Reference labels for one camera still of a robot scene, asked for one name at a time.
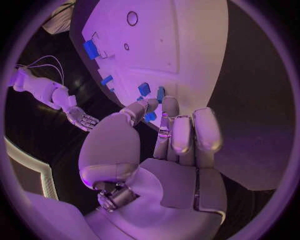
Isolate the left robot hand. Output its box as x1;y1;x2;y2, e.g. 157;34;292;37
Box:
78;95;228;240

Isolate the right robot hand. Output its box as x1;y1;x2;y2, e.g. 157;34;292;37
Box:
66;106;100;132

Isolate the blue block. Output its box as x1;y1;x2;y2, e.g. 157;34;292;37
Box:
137;82;152;96
100;74;115;87
143;111;158;124
82;39;101;61

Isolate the white task board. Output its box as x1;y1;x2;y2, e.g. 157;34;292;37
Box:
68;0;230;132

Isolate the blue peg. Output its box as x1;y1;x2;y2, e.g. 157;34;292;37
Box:
156;86;167;104

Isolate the white cable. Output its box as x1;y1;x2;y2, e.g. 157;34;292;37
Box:
26;55;65;85
15;63;64;81

